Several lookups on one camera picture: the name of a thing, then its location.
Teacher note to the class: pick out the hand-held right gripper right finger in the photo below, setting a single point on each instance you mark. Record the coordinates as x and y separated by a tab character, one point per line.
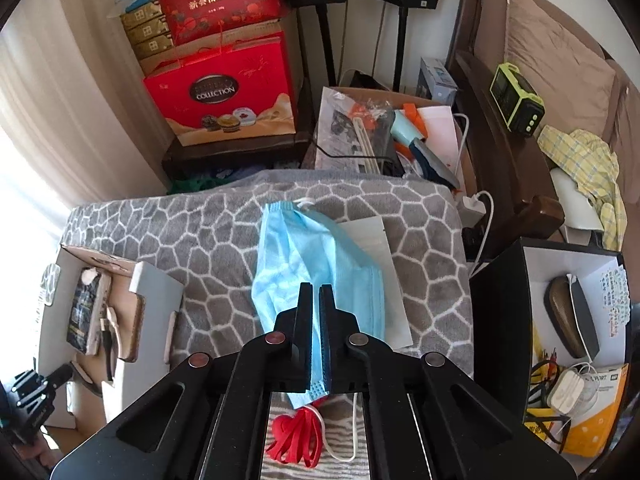
327	340

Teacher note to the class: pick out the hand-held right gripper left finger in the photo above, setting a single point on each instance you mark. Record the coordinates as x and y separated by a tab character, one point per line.
305	340

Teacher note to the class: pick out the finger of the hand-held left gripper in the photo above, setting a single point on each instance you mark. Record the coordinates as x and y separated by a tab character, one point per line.
27	382
60	376

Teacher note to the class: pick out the black and white packet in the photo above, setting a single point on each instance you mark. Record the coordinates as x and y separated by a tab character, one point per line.
85	310

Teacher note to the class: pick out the blue face mask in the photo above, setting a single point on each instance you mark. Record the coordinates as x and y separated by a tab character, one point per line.
300	250

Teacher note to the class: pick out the white cardboard box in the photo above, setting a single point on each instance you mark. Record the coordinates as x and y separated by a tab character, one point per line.
150	285

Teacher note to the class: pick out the white zip pouch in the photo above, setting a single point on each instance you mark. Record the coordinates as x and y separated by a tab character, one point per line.
385	270

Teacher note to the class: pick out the grey white patterned blanket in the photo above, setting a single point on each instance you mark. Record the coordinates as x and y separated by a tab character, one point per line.
210	240

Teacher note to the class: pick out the black storage box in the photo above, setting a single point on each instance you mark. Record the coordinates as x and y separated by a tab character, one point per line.
500	310

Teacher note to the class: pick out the dark wooden stool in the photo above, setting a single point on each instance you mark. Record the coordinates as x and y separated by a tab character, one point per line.
240	152

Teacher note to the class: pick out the dark blue hand tool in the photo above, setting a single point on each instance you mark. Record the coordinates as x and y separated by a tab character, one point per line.
430	160

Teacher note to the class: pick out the clear plastic bag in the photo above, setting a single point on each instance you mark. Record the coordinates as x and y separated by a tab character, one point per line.
335	125

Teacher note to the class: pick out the brown oval case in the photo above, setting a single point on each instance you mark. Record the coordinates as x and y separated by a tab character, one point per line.
565	310

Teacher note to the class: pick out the white paper sheet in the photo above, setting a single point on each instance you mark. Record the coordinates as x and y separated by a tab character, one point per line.
442	130

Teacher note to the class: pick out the white curtain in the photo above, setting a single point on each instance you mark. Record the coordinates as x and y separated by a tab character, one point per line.
60	135

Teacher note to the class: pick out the dark wooden sofa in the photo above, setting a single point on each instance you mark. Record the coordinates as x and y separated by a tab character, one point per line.
500	170

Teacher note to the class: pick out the brown cardboard clutter box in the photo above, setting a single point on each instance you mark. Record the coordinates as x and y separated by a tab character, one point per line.
380	92

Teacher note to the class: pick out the red chocolate gift box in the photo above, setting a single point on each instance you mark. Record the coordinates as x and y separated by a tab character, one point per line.
225	95

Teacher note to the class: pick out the black speaker stand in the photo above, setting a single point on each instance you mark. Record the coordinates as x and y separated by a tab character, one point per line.
326	70
398	50

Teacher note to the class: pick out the blue product box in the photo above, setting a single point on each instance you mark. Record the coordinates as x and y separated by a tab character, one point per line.
435	82

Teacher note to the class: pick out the white rounded object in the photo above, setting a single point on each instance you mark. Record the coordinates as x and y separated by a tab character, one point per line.
575	200

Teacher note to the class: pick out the yellow packet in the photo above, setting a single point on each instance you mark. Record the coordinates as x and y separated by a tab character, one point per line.
600	430

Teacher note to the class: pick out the white handwritten note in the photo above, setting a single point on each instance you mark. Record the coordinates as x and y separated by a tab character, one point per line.
612	290

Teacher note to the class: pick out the green portable device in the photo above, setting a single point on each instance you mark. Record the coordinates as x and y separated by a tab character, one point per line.
515	95

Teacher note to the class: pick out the yellow chequered cloth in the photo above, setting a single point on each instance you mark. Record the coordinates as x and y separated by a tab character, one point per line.
590	160

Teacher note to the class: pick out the red tea gift box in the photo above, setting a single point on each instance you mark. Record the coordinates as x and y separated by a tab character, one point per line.
215	0

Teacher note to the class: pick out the large brown cushion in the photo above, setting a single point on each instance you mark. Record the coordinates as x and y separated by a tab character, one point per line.
555	45

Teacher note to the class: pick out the brown sofa back cushion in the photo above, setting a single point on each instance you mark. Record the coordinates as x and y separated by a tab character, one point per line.
627	110

